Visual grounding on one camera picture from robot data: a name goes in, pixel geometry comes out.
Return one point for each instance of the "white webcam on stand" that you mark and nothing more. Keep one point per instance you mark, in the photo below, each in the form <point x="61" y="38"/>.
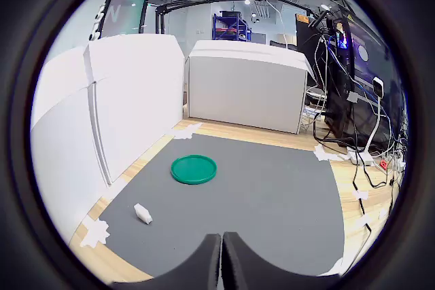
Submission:
<point x="378" y="84"/>

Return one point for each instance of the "grey partition joint strip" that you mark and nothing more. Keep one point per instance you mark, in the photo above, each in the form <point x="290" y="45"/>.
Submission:
<point x="96" y="123"/>

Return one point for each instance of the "white tape piece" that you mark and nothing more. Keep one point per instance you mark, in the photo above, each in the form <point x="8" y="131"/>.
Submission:
<point x="383" y="213"/>
<point x="365" y="222"/>
<point x="336" y="268"/>
<point x="360" y="195"/>
<point x="118" y="183"/>
<point x="96" y="232"/>
<point x="185" y="132"/>
<point x="323" y="154"/>

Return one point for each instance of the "small grey box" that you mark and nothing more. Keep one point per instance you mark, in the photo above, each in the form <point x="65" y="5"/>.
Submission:
<point x="352" y="97"/>

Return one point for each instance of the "teal glass panel with letters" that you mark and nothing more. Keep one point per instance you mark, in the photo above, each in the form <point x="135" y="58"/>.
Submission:
<point x="125" y="8"/>

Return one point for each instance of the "small white plastic terminal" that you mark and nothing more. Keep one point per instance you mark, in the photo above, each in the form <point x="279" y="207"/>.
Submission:
<point x="142" y="214"/>

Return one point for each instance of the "white power strip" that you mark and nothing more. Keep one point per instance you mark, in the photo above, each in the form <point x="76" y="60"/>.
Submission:
<point x="363" y="159"/>

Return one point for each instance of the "black computer tower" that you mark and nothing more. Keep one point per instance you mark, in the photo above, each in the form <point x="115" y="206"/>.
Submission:
<point x="340" y="106"/>

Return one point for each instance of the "black cabinet with orange label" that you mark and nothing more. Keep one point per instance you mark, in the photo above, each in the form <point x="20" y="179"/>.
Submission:
<point x="306" y="35"/>

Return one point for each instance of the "round green lid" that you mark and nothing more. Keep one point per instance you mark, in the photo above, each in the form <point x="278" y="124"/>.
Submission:
<point x="193" y="169"/>

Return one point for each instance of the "blue storage shelf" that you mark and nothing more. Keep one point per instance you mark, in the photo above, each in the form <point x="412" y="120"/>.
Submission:
<point x="238" y="20"/>

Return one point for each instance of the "small red item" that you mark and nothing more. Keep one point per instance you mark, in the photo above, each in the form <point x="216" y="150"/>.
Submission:
<point x="383" y="164"/>

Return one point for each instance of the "dark grey mat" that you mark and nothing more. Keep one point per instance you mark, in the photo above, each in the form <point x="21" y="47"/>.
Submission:
<point x="255" y="201"/>

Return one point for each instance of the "small black camera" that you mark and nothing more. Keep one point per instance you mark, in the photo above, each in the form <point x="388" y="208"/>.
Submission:
<point x="321" y="16"/>

